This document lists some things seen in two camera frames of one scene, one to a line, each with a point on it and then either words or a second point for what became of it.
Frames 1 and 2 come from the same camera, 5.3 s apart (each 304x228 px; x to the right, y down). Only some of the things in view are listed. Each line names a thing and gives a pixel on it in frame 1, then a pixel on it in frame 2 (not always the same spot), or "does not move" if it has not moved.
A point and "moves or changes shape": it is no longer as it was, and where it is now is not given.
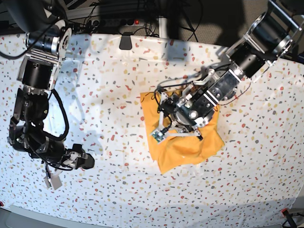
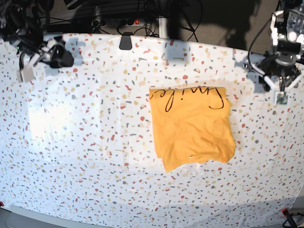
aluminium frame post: [163, 27] does not move
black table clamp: [126, 42] does not move
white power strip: [116, 23] does not move
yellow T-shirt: [180, 148] moves or changes shape
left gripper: [74, 156] → [45, 52]
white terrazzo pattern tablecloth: [258, 172] does not move
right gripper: [178, 118] → [270, 66]
